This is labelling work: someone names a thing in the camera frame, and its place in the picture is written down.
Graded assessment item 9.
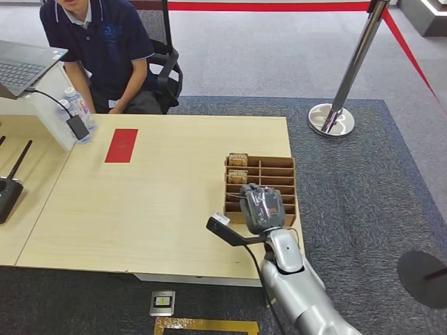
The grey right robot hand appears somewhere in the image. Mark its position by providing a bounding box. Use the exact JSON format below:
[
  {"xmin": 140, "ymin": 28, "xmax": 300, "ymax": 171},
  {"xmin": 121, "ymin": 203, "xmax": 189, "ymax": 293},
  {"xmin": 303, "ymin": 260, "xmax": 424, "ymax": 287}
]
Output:
[{"xmin": 239, "ymin": 183, "xmax": 286, "ymax": 236}]

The brown cardboard card organizer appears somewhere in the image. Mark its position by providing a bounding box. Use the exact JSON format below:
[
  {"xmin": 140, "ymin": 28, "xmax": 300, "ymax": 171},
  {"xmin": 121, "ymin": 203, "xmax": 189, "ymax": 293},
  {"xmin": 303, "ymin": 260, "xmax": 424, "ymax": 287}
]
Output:
[{"xmin": 223, "ymin": 155, "xmax": 297, "ymax": 228}]

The brown printed card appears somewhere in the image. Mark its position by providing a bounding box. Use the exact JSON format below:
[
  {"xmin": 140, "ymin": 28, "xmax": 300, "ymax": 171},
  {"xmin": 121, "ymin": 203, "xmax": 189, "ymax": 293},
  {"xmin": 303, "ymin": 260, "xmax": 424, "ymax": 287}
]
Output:
[
  {"xmin": 228, "ymin": 153, "xmax": 249, "ymax": 168},
  {"xmin": 227, "ymin": 170, "xmax": 249, "ymax": 185}
]

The person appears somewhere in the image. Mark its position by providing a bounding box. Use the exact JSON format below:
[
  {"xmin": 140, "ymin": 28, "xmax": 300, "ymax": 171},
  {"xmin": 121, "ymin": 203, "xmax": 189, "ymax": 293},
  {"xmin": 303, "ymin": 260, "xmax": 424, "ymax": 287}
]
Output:
[{"xmin": 39, "ymin": 0, "xmax": 163, "ymax": 115}]

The dark grey floor rug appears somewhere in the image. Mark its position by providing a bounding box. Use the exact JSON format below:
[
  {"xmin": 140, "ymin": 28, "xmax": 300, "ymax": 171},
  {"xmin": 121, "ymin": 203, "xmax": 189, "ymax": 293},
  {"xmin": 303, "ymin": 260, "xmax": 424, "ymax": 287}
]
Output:
[{"xmin": 0, "ymin": 96, "xmax": 447, "ymax": 335}]

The silver floor socket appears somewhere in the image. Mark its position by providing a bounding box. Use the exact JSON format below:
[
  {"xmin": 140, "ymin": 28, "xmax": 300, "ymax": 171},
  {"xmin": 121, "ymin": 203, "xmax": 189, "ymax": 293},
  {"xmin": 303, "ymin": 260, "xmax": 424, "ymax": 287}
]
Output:
[{"xmin": 150, "ymin": 290, "xmax": 176, "ymax": 318}]

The black office chair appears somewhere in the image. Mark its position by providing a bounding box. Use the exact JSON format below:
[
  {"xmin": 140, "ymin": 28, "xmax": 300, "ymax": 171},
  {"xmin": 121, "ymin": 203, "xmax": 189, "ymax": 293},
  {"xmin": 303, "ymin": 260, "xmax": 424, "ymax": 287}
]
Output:
[{"xmin": 131, "ymin": 0, "xmax": 183, "ymax": 115}]

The red rectangular mat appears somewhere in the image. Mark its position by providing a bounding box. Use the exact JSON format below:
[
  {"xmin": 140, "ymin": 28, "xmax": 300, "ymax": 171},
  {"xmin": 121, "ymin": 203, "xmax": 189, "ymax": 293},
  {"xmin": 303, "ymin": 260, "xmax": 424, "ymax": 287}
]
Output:
[{"xmin": 104, "ymin": 128, "xmax": 139, "ymax": 164}]

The red barrier belt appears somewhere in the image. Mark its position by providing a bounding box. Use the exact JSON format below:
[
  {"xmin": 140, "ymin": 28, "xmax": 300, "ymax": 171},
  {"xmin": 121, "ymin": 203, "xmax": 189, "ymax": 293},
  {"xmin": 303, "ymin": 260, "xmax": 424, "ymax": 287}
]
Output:
[
  {"xmin": 381, "ymin": 6, "xmax": 447, "ymax": 117},
  {"xmin": 131, "ymin": 0, "xmax": 371, "ymax": 13}
]

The black round stanchion base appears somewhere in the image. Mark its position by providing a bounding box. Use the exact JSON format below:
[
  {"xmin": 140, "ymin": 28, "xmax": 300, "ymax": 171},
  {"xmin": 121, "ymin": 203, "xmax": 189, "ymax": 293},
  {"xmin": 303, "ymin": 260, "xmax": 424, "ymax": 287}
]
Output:
[{"xmin": 397, "ymin": 251, "xmax": 447, "ymax": 310}]

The black power adapter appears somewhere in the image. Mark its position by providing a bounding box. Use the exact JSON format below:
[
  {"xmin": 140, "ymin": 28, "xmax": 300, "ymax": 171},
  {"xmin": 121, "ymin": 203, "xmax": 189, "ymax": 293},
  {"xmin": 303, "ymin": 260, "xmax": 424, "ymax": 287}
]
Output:
[{"xmin": 66, "ymin": 114, "xmax": 91, "ymax": 142}]

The clear plastic water bottle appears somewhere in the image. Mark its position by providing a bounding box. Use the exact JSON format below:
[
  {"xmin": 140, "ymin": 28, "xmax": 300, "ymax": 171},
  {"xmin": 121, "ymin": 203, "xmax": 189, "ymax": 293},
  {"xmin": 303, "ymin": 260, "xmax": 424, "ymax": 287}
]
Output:
[
  {"xmin": 63, "ymin": 87, "xmax": 97, "ymax": 131},
  {"xmin": 57, "ymin": 98, "xmax": 92, "ymax": 144}
]

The grey display plinth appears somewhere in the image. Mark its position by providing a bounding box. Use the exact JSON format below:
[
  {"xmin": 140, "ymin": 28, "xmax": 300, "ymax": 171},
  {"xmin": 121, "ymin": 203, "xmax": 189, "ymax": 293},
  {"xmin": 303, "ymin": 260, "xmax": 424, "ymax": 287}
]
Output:
[{"xmin": 398, "ymin": 0, "xmax": 447, "ymax": 38}]

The white riser stand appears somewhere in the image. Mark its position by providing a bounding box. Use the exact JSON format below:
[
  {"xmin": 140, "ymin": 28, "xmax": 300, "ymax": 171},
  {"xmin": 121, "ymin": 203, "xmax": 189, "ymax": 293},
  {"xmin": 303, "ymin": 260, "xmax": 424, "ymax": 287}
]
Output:
[{"xmin": 0, "ymin": 62, "xmax": 77, "ymax": 153}]

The black router with antenna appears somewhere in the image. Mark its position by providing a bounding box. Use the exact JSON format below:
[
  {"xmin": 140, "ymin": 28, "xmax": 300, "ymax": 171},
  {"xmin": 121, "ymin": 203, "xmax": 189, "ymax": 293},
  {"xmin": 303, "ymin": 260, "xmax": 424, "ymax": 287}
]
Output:
[{"xmin": 0, "ymin": 140, "xmax": 32, "ymax": 225}]

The grey laptop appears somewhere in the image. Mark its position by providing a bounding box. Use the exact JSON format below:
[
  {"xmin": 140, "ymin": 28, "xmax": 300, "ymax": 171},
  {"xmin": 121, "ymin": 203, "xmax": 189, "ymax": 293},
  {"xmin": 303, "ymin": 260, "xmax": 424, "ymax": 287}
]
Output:
[{"xmin": 0, "ymin": 39, "xmax": 69, "ymax": 101}]

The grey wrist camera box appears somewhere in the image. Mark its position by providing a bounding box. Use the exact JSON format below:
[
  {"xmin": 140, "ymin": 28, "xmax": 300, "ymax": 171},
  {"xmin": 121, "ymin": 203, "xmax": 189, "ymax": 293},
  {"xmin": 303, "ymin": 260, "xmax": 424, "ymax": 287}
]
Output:
[{"xmin": 205, "ymin": 211, "xmax": 267, "ymax": 248}]

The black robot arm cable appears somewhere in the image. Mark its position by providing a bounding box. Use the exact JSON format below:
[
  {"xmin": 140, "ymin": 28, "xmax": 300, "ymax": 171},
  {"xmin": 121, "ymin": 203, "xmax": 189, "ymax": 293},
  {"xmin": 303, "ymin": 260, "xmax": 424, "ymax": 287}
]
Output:
[{"xmin": 243, "ymin": 244, "xmax": 287, "ymax": 335}]

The chrome stanchion post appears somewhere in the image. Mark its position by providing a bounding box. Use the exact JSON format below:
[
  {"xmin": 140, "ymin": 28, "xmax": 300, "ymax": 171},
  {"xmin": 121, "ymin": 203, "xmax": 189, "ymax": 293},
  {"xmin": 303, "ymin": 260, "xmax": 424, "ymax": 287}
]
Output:
[{"xmin": 307, "ymin": 0, "xmax": 391, "ymax": 139}]

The black adapter cable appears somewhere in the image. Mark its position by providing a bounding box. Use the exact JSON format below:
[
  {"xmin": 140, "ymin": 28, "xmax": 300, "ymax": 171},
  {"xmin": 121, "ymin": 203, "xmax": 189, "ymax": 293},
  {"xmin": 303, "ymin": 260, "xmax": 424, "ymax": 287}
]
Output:
[{"xmin": 26, "ymin": 87, "xmax": 75, "ymax": 119}]

